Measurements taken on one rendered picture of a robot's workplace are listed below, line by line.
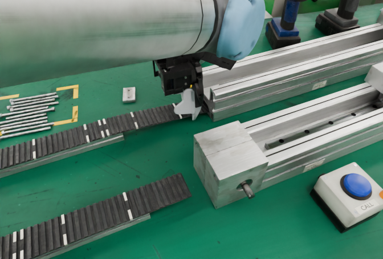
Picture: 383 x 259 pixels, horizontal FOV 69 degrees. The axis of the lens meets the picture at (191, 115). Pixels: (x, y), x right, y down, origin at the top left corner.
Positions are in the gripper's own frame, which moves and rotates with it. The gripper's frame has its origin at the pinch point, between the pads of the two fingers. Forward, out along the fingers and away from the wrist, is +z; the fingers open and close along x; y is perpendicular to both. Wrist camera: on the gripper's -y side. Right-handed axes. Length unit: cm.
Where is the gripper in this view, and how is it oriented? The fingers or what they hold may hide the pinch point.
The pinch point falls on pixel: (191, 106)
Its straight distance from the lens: 65.1
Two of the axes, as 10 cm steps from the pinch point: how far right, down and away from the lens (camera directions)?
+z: 0.0, 7.0, 7.1
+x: 3.9, 6.5, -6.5
